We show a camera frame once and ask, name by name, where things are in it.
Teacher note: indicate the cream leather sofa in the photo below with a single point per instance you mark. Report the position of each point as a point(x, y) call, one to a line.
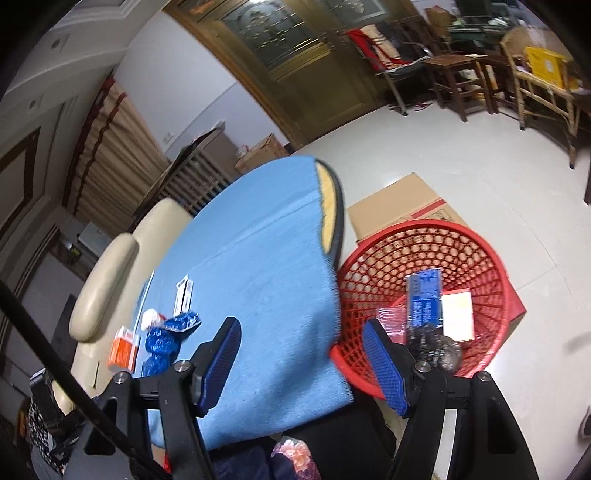
point(111, 293)

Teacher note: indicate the blue toothpaste box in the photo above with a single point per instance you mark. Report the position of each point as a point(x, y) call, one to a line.
point(424, 293)

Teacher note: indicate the clear plastic packaging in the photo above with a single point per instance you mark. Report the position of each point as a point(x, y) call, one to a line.
point(394, 323)

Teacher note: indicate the metal chair with red cloth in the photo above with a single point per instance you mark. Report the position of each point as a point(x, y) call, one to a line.
point(388, 61)

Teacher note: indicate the blue plastic bag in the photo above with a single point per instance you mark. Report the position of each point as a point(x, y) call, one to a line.
point(164, 340)

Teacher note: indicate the black white floral garment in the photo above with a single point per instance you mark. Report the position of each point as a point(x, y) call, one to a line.
point(50, 453)

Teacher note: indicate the blue tablecloth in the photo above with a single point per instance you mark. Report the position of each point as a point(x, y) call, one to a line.
point(255, 254)

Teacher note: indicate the black plastic bag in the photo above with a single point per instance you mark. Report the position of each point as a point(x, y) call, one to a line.
point(429, 344)

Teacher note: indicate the red white small box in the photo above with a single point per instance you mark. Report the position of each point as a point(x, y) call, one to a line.
point(458, 316)

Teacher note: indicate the wooden double door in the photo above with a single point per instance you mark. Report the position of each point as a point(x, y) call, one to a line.
point(296, 57)

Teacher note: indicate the beige curtain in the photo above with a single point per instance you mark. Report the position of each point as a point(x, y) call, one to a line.
point(115, 163)

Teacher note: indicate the dark wooden stool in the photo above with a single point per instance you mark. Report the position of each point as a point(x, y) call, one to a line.
point(459, 83)

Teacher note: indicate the white plastic rod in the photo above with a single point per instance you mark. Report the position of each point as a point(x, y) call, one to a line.
point(141, 301)

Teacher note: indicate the red mesh basket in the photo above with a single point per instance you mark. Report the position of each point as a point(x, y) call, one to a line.
point(353, 361)

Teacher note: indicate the wicker chair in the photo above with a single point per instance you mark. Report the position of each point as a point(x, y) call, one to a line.
point(535, 97)

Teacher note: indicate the white medicine box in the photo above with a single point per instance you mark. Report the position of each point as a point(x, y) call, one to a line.
point(183, 296)

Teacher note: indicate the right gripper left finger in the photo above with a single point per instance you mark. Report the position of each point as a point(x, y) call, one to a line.
point(146, 428)

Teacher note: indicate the orange white box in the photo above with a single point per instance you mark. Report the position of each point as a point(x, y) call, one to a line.
point(123, 352)

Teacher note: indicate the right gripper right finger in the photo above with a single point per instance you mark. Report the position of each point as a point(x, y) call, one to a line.
point(488, 442)

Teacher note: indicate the brown cardboard box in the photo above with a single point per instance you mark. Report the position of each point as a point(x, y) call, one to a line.
point(266, 150)

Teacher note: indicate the yellow box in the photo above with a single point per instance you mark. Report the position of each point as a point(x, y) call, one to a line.
point(547, 65)

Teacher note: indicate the flattened cardboard box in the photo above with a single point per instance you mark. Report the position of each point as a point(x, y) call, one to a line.
point(415, 207)

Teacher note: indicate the white tissue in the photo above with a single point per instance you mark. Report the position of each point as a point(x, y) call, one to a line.
point(151, 318)

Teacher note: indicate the wooden crib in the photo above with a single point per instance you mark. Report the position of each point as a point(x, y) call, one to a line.
point(201, 171)

